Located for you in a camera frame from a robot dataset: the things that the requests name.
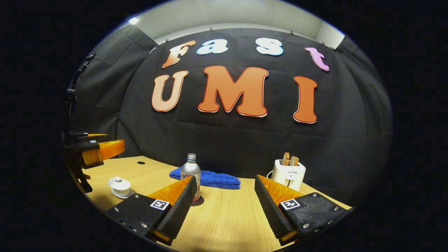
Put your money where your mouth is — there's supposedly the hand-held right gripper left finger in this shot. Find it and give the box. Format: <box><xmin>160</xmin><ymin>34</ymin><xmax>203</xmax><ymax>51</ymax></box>
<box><xmin>106</xmin><ymin>175</ymin><xmax>198</xmax><ymax>246</ymax></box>

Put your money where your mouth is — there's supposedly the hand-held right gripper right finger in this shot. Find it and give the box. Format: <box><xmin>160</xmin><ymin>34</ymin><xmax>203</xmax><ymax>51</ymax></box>
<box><xmin>254</xmin><ymin>174</ymin><xmax>352</xmax><ymax>246</ymax></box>

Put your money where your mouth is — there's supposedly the white teacup lid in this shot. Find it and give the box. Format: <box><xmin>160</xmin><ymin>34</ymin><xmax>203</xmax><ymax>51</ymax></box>
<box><xmin>108</xmin><ymin>176</ymin><xmax>131</xmax><ymax>190</ymax></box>

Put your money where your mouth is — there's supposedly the silver water bottle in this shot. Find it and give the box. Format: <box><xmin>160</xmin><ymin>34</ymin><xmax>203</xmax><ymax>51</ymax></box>
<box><xmin>180</xmin><ymin>153</ymin><xmax>202</xmax><ymax>203</ymax></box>

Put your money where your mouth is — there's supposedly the white toaster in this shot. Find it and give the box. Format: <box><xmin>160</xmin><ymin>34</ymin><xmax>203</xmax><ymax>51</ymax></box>
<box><xmin>271</xmin><ymin>159</ymin><xmax>306</xmax><ymax>191</ymax></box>

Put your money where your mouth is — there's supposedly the blue folded towel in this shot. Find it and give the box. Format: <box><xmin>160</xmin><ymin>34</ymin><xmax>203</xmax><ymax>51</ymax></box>
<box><xmin>169</xmin><ymin>166</ymin><xmax>241</xmax><ymax>190</ymax></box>

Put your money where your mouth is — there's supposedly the white saucer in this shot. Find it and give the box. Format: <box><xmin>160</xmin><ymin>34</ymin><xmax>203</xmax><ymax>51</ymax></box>
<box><xmin>111</xmin><ymin>189</ymin><xmax>135</xmax><ymax>200</ymax></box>

